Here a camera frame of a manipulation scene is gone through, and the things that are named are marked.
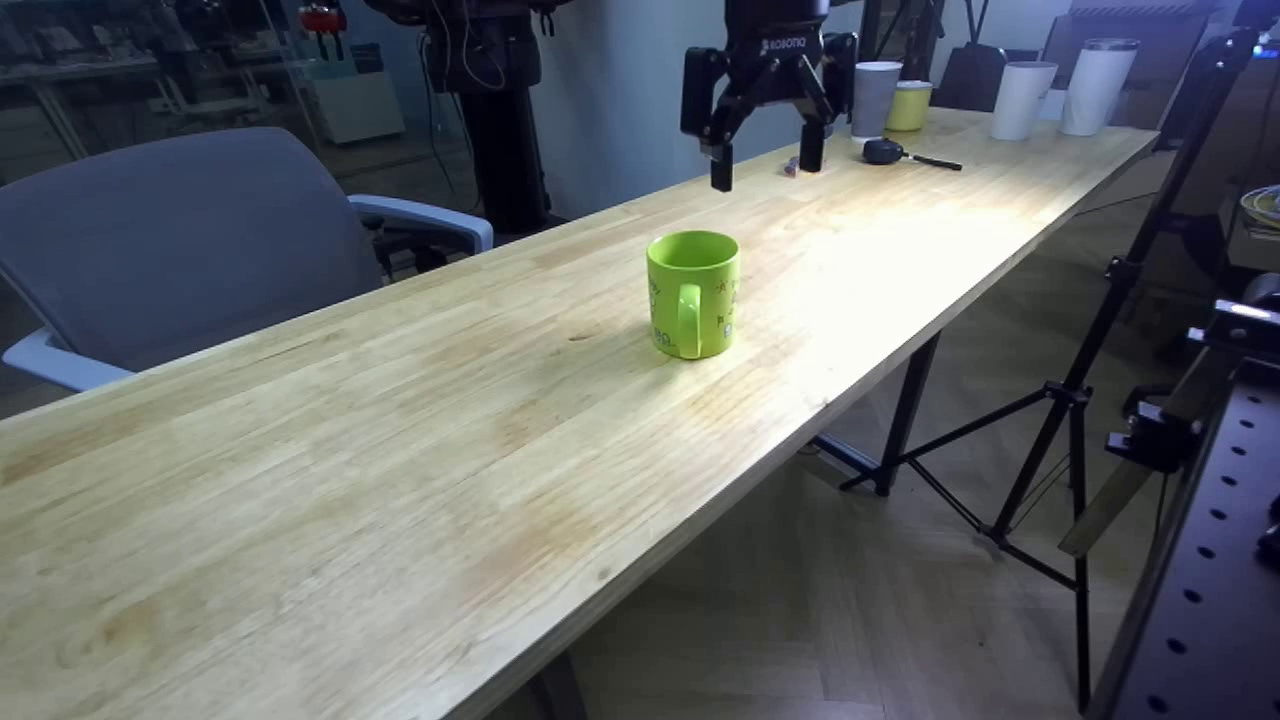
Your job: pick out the yellow cup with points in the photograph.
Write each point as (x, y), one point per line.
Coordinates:
(910, 106)

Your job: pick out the beige round stool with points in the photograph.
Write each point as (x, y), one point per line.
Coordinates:
(1256, 224)

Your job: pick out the black clamp mount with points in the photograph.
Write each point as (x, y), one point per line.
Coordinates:
(1173, 424)

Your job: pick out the dark equipment stand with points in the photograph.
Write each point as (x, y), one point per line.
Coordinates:
(504, 145)

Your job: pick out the black bag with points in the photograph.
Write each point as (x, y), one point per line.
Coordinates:
(971, 82)

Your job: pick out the metal bracket strip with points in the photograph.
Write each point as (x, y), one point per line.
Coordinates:
(1103, 505)

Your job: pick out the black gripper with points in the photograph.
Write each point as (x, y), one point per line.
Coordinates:
(773, 34)

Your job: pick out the small red object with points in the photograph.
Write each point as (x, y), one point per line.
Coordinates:
(323, 17)

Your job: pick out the black pen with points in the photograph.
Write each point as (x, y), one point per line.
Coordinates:
(936, 162)

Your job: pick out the black key fob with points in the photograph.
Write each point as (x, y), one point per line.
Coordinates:
(882, 148)

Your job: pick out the black table leg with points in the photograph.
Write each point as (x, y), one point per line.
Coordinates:
(910, 407)
(563, 687)

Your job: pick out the white background cabinet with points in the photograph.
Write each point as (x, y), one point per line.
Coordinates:
(357, 109)

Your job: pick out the green ceramic mug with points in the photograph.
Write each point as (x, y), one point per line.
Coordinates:
(706, 304)

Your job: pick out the black tripod stand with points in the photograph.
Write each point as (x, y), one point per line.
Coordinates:
(1064, 395)

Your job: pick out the grey office chair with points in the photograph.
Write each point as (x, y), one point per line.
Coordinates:
(173, 243)

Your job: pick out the grey cup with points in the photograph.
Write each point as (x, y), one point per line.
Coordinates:
(882, 101)

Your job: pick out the black perforated breadboard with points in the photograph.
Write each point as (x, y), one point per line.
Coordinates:
(1213, 601)

